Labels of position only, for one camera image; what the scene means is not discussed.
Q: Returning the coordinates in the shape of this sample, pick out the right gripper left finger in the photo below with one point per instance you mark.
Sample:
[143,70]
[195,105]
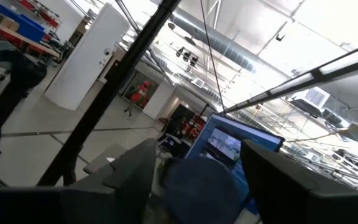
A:
[120,186]

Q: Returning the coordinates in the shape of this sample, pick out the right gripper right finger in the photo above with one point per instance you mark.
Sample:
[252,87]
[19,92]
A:
[291,199]

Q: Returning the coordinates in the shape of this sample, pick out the navy blue travel tube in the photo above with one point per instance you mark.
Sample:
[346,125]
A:
[200,193]

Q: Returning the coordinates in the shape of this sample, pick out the monitor with blue screen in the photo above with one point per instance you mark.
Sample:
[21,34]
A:
[225,137]

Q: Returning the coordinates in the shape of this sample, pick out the person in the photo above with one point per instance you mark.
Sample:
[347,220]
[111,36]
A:
[139,95]

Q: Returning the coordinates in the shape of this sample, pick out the white ceiling air unit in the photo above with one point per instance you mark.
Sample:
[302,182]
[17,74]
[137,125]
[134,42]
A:
[312,99]

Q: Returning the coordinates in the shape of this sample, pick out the rig LED light bar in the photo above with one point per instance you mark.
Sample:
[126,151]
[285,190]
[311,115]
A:
[291,84]

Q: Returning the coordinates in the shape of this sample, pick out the white building column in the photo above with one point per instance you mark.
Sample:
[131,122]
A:
[85,62]

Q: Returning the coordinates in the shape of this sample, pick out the blue storage crate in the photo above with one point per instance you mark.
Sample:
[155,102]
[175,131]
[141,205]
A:
[23,26]

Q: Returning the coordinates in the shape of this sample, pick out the black metal rig frame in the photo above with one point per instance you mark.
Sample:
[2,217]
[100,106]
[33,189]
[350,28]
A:
[104,96]

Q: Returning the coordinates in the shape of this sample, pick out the silver ventilation duct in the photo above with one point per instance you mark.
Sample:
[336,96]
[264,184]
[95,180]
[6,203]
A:
[216,40]

